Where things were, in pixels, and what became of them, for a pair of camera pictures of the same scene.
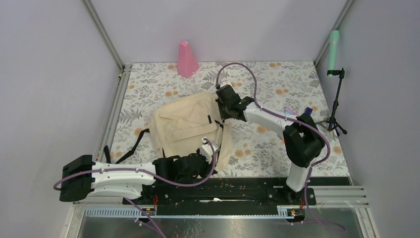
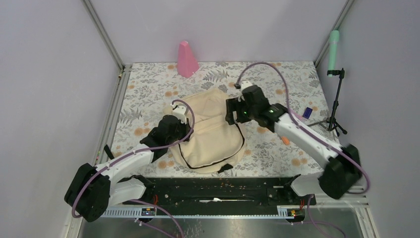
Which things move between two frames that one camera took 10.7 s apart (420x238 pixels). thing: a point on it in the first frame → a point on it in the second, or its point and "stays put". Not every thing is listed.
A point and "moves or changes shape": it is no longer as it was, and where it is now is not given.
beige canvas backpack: (179, 125) moves or changes shape
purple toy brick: (308, 110) stays put
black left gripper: (208, 167) → (186, 127)
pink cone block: (186, 63) stays put
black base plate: (187, 191) stays put
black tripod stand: (330, 122) stays put
